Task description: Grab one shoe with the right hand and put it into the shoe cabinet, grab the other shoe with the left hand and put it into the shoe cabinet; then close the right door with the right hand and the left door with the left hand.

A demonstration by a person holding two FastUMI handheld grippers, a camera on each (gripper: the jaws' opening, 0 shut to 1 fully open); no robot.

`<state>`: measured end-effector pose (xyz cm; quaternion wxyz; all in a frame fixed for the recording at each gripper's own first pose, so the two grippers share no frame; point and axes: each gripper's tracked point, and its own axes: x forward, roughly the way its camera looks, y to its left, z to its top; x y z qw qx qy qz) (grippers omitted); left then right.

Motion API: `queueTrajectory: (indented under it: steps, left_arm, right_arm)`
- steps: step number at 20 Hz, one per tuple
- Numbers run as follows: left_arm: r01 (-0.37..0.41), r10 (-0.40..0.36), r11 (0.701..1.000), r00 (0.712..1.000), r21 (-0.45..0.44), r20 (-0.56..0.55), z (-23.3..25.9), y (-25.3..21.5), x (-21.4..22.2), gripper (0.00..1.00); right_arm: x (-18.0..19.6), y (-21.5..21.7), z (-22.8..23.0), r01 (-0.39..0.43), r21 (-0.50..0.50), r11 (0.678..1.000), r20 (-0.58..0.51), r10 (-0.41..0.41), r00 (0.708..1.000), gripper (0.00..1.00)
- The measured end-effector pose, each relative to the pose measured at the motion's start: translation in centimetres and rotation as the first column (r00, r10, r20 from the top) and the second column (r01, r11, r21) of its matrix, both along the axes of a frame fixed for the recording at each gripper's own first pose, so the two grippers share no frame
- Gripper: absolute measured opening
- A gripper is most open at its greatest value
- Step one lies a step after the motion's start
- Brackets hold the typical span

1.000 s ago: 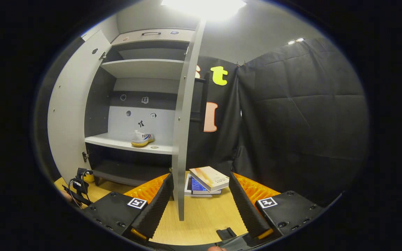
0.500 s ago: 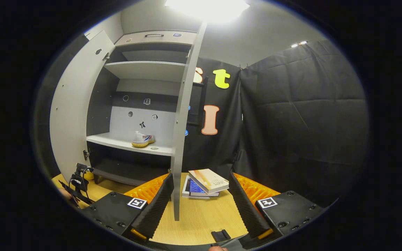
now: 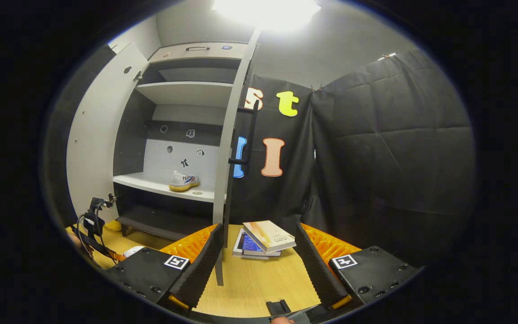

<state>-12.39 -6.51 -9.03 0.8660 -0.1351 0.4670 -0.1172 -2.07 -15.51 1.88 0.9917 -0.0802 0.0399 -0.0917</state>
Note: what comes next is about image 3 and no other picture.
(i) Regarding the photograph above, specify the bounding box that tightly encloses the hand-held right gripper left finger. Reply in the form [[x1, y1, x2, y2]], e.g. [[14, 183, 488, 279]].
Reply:
[[106, 224, 225, 311]]

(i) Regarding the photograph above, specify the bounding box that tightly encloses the black door handle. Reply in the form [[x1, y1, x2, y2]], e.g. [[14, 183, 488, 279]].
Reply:
[[228, 100, 259, 165]]

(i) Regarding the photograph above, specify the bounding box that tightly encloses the white cabinet shelf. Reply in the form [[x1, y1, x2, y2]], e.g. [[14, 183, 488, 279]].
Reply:
[[135, 81, 237, 108], [113, 172, 227, 203]]

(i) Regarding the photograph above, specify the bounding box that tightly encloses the blue book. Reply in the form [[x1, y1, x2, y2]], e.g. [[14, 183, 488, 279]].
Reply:
[[233, 228, 282, 260]]

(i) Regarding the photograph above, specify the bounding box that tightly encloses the large ceiling light panel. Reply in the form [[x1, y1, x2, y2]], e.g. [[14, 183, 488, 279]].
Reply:
[[212, 0, 322, 32]]

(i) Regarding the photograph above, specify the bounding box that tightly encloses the white shoe cabinet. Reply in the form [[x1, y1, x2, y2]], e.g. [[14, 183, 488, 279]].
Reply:
[[113, 42, 259, 241]]

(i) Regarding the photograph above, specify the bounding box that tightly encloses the white cabinet door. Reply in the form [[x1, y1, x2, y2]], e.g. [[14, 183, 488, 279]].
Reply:
[[213, 29, 262, 286], [67, 43, 149, 223]]

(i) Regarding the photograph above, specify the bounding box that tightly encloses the beige book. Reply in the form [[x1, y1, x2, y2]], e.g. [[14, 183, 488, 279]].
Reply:
[[242, 220, 296, 253]]

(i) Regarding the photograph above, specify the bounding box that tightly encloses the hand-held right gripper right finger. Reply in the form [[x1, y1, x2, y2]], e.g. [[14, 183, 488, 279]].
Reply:
[[296, 222, 421, 311]]

